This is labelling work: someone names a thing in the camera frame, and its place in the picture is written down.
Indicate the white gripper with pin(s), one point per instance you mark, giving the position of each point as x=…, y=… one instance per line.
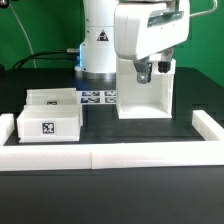
x=145, y=28

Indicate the white U-shaped fence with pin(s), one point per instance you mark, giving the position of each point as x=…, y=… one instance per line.
x=207, y=152

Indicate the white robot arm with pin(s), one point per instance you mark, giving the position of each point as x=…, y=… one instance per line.
x=97, y=56

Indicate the white drawer cabinet frame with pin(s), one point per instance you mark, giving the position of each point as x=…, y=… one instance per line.
x=144, y=101

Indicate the white fiducial marker sheet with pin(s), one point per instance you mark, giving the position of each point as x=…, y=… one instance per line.
x=97, y=97

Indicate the white drawer box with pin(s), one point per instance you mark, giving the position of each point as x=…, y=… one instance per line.
x=58, y=96
x=50, y=123

